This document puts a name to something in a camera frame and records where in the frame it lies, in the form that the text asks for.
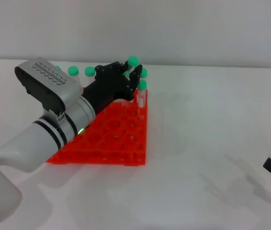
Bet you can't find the orange plastic test tube rack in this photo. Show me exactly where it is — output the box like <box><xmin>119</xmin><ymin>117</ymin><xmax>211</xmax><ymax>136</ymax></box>
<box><xmin>46</xmin><ymin>86</ymin><xmax>148</xmax><ymax>166</ymax></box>

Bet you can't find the silver vented wrist camera box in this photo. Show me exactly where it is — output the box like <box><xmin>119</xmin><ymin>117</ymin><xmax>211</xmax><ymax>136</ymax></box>
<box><xmin>14</xmin><ymin>57</ymin><xmax>83</xmax><ymax>116</ymax></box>

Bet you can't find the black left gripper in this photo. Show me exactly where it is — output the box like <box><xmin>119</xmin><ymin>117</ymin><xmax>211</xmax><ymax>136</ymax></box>
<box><xmin>80</xmin><ymin>59</ymin><xmax>144</xmax><ymax>116</ymax></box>

